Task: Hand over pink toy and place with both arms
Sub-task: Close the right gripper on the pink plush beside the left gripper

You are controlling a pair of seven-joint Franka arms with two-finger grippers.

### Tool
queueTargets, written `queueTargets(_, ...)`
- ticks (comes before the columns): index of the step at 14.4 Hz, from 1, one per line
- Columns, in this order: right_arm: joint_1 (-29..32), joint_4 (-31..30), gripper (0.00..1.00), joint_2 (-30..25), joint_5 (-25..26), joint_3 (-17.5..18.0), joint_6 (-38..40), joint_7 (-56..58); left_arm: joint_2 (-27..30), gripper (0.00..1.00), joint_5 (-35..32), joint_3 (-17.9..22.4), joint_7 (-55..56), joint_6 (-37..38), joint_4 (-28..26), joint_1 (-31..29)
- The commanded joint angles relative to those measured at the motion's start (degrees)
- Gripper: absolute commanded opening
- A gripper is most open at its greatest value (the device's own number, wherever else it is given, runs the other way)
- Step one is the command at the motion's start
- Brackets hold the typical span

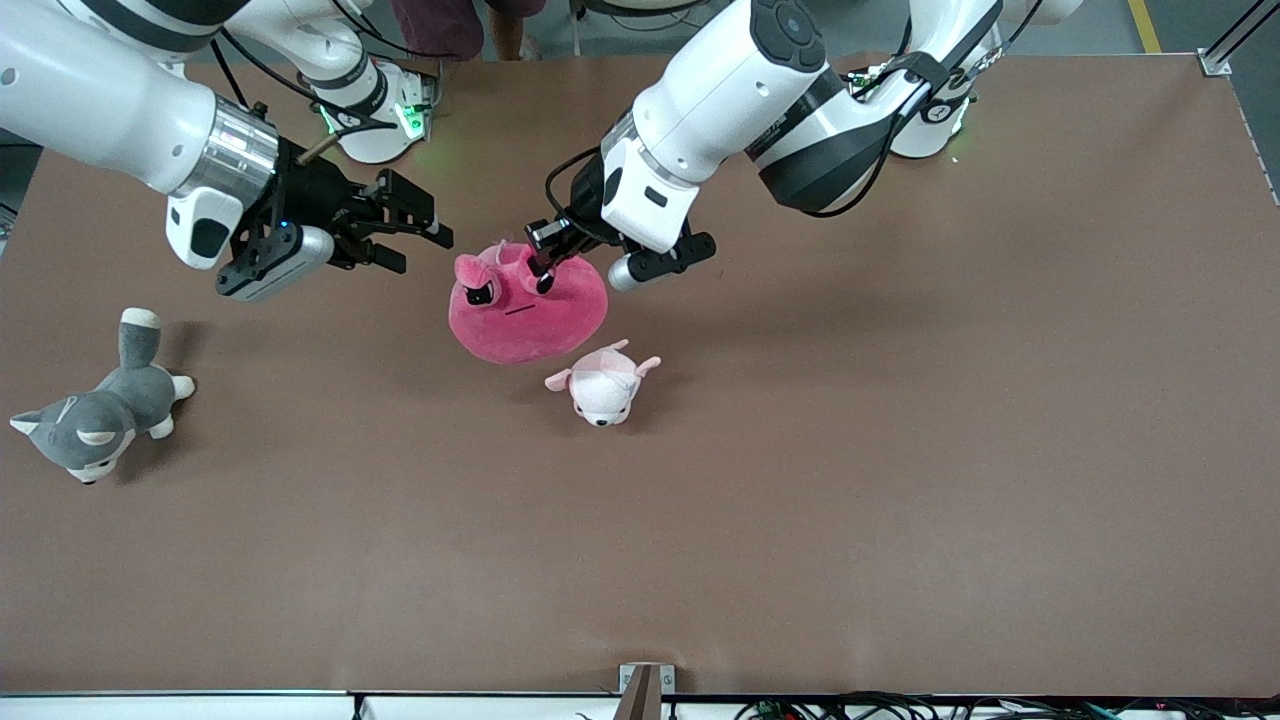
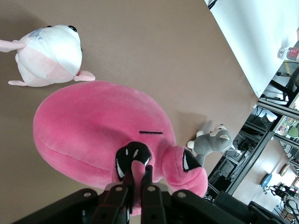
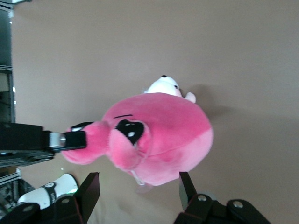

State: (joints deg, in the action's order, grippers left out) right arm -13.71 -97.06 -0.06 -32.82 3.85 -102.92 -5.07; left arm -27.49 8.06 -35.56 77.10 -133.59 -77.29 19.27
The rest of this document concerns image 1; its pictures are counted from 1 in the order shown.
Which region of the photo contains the round hot pink plush toy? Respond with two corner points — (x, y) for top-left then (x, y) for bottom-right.
(447, 240), (609, 365)

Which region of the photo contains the pale pink white plush puppy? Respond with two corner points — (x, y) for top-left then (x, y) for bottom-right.
(544, 339), (662, 428)

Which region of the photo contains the grey white husky plush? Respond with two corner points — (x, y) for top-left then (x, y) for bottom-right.
(9, 307), (197, 486)

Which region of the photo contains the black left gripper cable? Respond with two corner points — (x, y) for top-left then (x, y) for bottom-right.
(545, 55), (936, 219)

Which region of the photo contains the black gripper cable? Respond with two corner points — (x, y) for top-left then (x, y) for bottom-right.
(545, 55), (936, 219)
(208, 0), (403, 166)

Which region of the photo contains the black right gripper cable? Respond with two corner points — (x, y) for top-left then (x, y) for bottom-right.
(208, 0), (403, 166)

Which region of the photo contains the metal table edge bracket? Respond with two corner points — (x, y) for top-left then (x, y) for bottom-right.
(618, 663), (676, 720)

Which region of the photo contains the tangled black cable bundle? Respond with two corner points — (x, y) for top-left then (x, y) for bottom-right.
(735, 690), (1280, 720)

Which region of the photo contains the aluminium frame profile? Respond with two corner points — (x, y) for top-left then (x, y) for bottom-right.
(1197, 0), (1280, 78)

